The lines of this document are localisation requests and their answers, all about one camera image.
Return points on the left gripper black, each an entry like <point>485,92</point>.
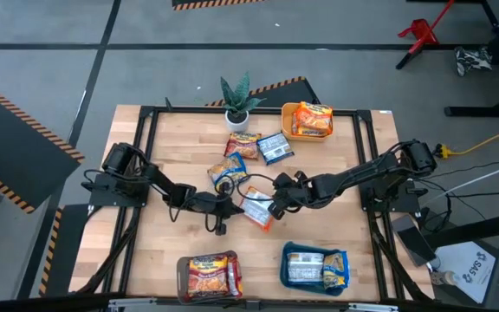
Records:
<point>215,204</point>

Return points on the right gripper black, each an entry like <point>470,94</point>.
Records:
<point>295,190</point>

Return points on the orange chicken ramen pack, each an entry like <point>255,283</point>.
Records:
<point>314,119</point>
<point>256,210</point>

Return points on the blue roast chicken ramen pack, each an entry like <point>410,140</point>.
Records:
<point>335,271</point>
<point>228,167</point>
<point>275,148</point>
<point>305,268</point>

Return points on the red roast beef ramen pack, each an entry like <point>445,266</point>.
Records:
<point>235,277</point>
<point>243,146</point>
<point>208,277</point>

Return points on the white ramen packet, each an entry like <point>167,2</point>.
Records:
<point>296,125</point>

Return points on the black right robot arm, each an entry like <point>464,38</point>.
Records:
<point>362,173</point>

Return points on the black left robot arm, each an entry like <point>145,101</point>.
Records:
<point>158,180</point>

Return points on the blue plastic bin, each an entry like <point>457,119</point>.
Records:
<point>285,277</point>

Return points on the orange plastic bin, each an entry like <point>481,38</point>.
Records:
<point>285,130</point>

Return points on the white plant pot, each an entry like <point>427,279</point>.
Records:
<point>236,125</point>

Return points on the grey translucent plastic bin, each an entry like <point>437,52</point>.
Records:
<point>182,281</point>

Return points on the green snake plant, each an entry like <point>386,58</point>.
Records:
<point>237,97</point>

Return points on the black hazard-striped floor mat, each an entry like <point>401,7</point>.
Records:
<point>215,2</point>
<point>288,93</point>

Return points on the dark grey tablet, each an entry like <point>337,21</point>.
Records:
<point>414,242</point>

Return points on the narrow black hazard-striped mat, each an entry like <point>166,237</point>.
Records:
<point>67,242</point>

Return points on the small clear bottle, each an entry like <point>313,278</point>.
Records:
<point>446,277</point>

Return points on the white printed paper sheet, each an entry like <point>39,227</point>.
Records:
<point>470,268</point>

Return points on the black rig crossbar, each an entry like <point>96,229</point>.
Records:
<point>59,305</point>

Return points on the red metal floor stand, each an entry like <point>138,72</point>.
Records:
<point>420,32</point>

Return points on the large black hazard-striped mat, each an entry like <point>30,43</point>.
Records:
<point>15,143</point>

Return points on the person's foot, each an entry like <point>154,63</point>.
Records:
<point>472,60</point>

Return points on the black aluminium table frame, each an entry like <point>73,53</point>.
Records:
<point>189,109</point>

